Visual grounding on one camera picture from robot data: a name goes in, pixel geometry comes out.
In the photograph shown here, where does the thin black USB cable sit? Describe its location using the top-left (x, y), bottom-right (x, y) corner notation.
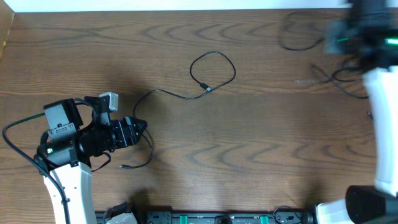
top-left (277, 11), bottom-right (374, 121)

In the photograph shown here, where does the cardboard side panel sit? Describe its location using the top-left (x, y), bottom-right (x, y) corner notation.
top-left (0, 0), bottom-right (15, 57)

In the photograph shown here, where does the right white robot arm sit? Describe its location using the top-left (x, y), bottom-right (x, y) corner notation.
top-left (302, 0), bottom-right (397, 224)

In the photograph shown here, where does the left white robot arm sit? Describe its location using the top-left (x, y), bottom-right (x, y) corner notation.
top-left (34, 92), bottom-right (147, 223)

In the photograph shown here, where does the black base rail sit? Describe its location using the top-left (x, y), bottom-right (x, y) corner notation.
top-left (95, 202), bottom-right (317, 224)

